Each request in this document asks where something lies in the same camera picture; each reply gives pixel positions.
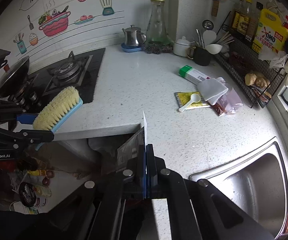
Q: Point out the dark round tin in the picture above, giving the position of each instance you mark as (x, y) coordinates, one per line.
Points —
(27, 195)

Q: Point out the clear pink plastic bag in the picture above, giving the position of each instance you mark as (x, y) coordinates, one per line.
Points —
(230, 102)

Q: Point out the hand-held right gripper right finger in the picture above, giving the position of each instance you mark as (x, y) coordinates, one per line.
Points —
(151, 170)

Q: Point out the silver foil packet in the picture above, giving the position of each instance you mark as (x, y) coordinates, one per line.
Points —
(131, 145)

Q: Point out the black wok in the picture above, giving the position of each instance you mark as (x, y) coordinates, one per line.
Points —
(11, 80)

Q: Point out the red onion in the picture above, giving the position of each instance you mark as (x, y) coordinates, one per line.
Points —
(46, 180)

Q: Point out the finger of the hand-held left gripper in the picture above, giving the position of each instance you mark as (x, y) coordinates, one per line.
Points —
(27, 118)
(33, 136)

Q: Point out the yellow packet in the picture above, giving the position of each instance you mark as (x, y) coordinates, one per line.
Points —
(184, 98)

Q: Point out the white grey cloth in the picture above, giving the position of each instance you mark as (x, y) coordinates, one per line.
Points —
(212, 90)

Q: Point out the white plastic bag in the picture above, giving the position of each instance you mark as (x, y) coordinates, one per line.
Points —
(276, 60)

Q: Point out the white soup spoon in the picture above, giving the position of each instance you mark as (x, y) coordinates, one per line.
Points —
(214, 48)

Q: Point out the red spray bottle top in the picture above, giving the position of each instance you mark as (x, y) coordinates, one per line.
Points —
(287, 26)

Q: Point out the green white box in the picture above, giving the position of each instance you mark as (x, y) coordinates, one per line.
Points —
(191, 73)

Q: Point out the white rice paddle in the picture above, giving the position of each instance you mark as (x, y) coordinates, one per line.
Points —
(209, 37)

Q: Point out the steel teapot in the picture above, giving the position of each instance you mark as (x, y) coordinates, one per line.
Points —
(132, 37)

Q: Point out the steel utensils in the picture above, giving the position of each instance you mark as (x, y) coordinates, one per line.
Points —
(200, 38)

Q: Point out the yellow bristle blue brush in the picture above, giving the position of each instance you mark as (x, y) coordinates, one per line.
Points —
(56, 107)

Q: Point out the red plastic bag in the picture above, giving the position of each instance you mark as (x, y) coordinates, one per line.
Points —
(5, 166)

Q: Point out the white lidded jar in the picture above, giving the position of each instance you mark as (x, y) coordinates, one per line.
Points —
(181, 47)

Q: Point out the glass carafe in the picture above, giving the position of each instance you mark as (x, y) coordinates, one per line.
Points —
(157, 27)

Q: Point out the bundle of chopsticks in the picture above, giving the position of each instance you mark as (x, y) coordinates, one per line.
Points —
(224, 39)

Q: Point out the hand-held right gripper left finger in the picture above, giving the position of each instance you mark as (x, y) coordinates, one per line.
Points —
(140, 170)

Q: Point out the clear oil bottle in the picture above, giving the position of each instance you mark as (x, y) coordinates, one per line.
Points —
(42, 191)

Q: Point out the black mug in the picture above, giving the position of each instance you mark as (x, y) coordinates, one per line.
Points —
(201, 56)

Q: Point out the dark sauce bottle black cap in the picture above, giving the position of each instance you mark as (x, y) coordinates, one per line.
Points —
(253, 27)

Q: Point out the blue coaster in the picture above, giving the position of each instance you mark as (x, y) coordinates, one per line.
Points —
(131, 49)

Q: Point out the stainless steel sink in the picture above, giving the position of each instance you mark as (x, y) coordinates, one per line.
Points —
(259, 187)

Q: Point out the yellow detergent bottle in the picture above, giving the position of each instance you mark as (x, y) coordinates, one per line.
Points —
(269, 35)

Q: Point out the black gas stove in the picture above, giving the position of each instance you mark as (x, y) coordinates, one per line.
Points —
(88, 80)

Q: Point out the white plastic spoon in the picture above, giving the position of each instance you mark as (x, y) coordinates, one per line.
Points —
(195, 98)

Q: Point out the ginger root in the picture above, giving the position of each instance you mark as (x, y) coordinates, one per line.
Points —
(255, 78)

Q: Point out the brown sachet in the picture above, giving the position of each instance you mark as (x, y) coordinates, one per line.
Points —
(219, 108)

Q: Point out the steel strainer ladle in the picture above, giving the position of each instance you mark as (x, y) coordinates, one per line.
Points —
(207, 24)

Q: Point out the kitchen wall decal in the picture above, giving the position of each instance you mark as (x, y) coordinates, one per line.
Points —
(55, 26)

